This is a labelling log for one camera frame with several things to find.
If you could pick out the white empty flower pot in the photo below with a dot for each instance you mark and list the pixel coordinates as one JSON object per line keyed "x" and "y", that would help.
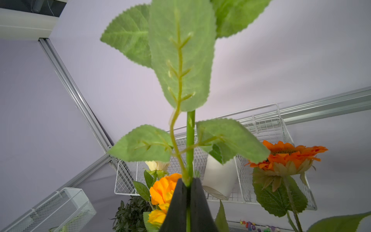
{"x": 219, "y": 179}

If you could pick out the orange gerbera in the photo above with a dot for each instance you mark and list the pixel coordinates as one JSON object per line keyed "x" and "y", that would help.
{"x": 274, "y": 186}

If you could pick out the orange yellow rose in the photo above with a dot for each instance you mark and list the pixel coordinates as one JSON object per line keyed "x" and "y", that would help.
{"x": 157, "y": 190}

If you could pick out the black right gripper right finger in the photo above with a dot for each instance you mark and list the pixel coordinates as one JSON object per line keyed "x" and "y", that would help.
{"x": 200, "y": 216}

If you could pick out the potted green plant white pot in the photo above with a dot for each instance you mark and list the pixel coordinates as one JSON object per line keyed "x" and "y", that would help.
{"x": 129, "y": 216}

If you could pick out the white wire side basket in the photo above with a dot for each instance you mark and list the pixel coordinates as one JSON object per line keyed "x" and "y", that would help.
{"x": 67, "y": 210}

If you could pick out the cream white rose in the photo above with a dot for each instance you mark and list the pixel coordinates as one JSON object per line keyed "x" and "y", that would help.
{"x": 157, "y": 166}

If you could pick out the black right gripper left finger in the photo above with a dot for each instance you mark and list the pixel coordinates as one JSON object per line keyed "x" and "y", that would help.
{"x": 175, "y": 220}

